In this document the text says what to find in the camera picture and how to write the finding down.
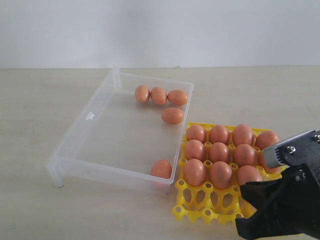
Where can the brown egg front right corner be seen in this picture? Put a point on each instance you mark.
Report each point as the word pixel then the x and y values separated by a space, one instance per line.
pixel 162 169

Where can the yellow plastic egg tray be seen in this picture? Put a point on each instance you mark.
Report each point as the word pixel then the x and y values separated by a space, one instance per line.
pixel 207 202

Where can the brown egg second row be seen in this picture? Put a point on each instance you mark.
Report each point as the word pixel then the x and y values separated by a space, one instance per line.
pixel 142 94

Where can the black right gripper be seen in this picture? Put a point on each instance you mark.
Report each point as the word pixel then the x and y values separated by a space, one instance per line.
pixel 286 206

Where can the clear plastic bin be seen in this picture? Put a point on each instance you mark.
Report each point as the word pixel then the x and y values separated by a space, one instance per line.
pixel 117 140

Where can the brown egg column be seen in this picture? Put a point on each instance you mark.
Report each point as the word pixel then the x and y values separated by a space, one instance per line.
pixel 262 163
pixel 248 173
pixel 245 154
pixel 172 115

